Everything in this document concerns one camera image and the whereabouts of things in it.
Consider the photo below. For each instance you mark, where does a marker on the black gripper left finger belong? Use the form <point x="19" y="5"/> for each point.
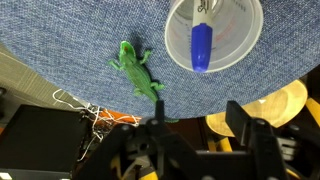
<point x="159" y="111"/>

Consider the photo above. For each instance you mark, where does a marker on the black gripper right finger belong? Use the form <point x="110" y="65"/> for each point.
<point x="238" y="120"/>

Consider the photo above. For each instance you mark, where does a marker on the blue capped white marker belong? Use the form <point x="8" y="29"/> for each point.
<point x="201" y="35"/>

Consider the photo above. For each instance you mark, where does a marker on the clear plastic measuring cup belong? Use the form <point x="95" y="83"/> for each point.
<point x="237" y="25"/>

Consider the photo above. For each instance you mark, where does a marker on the round wooden stool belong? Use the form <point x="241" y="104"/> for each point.
<point x="290" y="110"/>

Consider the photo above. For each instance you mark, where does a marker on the green toy lizard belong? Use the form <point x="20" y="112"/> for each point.
<point x="136" y="72"/>

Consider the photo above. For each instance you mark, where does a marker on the round blue fabric table cover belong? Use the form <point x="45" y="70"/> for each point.
<point x="70" y="42"/>

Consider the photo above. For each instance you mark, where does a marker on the black box on floor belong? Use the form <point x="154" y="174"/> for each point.
<point x="45" y="139"/>

